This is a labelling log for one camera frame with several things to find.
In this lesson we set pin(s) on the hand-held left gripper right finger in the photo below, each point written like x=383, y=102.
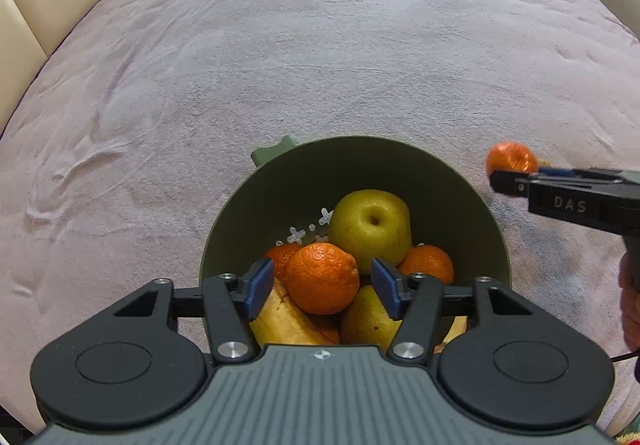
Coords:
x=387, y=290

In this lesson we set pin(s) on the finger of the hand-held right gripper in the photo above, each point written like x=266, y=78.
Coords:
x=552, y=171
x=510, y=182

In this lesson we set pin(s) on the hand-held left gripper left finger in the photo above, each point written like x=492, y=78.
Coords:
x=257, y=292

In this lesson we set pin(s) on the mandarin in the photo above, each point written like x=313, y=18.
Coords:
x=510, y=156
x=430, y=265
x=280, y=257
x=322, y=277

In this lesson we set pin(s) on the yellow-green pear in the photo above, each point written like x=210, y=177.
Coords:
x=367, y=320

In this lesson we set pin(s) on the banana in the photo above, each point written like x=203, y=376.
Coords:
x=285, y=320

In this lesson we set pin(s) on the round yellow pear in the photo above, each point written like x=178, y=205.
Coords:
x=372, y=225

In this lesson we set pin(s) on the green colander bowl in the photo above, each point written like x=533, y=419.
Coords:
x=360, y=165

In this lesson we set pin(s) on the person's right hand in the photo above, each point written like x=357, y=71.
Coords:
x=630, y=315

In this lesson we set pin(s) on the yellow plush toy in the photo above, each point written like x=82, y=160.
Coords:
x=627, y=439

